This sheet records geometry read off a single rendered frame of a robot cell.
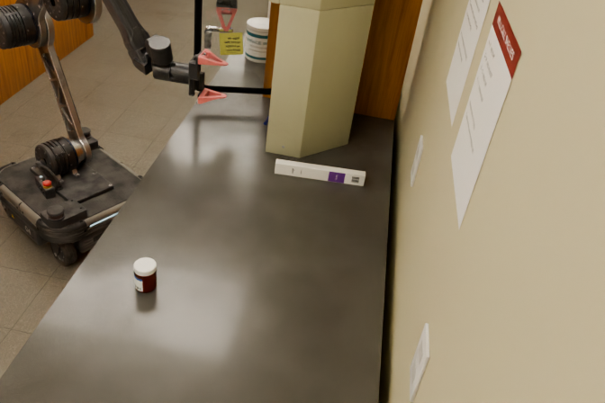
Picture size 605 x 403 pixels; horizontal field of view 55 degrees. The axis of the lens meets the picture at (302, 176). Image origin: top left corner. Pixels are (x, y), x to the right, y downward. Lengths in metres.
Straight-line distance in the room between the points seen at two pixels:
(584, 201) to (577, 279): 0.06
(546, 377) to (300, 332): 0.84
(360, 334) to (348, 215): 0.42
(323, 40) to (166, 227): 0.67
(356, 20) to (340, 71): 0.16
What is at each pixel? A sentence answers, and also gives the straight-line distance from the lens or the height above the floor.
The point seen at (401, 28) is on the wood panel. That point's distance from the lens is 2.01.
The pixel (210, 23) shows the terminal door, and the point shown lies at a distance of 1.96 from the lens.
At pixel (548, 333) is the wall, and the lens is 0.51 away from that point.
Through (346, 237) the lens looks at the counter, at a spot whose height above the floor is 0.94.
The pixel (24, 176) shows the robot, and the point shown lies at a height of 0.24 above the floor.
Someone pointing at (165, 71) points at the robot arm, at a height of 1.21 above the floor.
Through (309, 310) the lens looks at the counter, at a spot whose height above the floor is 0.94.
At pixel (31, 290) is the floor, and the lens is 2.76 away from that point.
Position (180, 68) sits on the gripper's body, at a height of 1.22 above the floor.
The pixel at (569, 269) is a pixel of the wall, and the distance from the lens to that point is 0.49.
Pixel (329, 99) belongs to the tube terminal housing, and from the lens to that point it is 1.78.
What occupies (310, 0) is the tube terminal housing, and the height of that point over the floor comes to 1.43.
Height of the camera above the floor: 1.91
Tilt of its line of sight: 34 degrees down
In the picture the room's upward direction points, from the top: 8 degrees clockwise
